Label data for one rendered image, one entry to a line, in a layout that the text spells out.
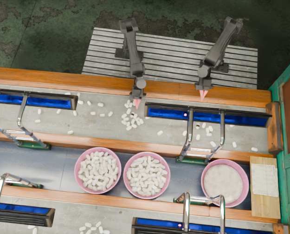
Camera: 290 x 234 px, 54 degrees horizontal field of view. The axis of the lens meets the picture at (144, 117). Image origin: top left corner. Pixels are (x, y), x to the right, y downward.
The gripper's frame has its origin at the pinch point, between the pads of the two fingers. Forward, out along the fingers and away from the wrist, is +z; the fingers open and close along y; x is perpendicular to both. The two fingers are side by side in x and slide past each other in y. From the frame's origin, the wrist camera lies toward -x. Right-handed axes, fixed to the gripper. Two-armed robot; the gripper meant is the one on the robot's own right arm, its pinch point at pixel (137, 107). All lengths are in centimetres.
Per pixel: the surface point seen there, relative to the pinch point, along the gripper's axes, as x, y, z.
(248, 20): 149, 99, -59
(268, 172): -23, 78, 24
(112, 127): -7.6, -13.4, 11.7
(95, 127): -8.1, -23.9, 12.3
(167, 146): -15.7, 20.4, 17.4
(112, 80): 10.6, -17.4, -13.6
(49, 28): 130, -104, -36
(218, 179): -23, 51, 32
